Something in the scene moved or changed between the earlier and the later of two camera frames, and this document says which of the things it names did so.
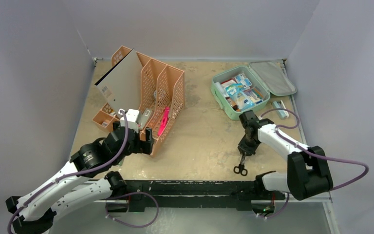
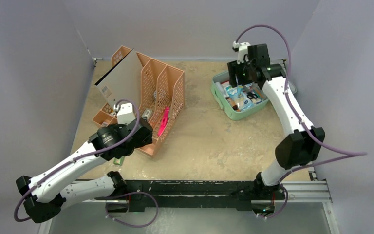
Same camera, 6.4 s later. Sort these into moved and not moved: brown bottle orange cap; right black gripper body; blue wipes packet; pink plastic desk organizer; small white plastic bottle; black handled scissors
Moved: black handled scissors; right black gripper body
Not moved: brown bottle orange cap; small white plastic bottle; blue wipes packet; pink plastic desk organizer
